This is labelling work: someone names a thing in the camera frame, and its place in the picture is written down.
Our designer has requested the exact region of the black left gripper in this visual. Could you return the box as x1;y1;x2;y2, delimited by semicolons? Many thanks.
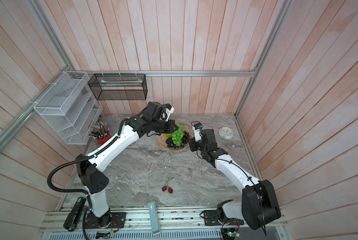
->
151;118;179;134

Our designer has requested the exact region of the black grape bunch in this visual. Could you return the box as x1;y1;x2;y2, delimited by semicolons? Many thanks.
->
166;131;190;150

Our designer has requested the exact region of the dark avocado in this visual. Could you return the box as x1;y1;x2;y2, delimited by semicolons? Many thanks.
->
166;138;174;145

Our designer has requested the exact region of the green grape bunch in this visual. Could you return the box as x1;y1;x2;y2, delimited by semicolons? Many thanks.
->
172;125;184;147

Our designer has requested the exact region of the red cherry pair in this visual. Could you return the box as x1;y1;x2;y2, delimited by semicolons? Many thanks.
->
162;180;173;194

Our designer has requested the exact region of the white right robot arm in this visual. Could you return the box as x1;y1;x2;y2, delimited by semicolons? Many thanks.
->
189;125;281;230

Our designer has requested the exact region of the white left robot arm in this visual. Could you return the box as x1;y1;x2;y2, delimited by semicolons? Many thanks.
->
77;102;179;218

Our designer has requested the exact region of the pink scalloped fruit bowl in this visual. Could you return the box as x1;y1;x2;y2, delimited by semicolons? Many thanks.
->
157;123;193;152

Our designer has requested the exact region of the white round timer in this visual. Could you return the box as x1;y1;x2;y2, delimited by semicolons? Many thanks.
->
218;127;234;140

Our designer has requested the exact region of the bundle of coloured pencils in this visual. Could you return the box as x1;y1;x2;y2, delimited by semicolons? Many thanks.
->
88;122;111;140

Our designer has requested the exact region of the white mesh shelf organizer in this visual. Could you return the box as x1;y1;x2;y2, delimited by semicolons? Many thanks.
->
34;72;103;145

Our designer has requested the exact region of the green circuit board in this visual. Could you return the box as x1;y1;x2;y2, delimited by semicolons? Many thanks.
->
221;228;240;240

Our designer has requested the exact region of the black stapler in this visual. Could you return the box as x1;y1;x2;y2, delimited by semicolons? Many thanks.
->
63;197;86;232

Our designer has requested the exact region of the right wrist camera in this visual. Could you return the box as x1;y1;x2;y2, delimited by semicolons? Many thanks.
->
191;121;203;142

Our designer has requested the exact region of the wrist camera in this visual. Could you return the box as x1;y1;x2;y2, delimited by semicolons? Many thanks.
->
191;121;203;142
161;104;175;122

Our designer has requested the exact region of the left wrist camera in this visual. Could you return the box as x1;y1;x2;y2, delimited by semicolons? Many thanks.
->
161;104;175;122

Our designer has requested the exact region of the black mesh wall basket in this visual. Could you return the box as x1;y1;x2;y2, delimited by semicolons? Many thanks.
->
88;73;148;101

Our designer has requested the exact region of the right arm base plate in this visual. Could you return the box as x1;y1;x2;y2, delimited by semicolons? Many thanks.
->
200;209;245;226

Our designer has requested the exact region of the black corrugated cable conduit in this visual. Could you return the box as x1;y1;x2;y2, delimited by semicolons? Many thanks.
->
46;117;129;240

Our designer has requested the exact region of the light blue bar on rail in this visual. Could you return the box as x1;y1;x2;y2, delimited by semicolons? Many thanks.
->
148;201;161;236

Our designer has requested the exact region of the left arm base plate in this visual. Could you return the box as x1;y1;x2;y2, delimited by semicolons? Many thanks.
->
84;211;127;229

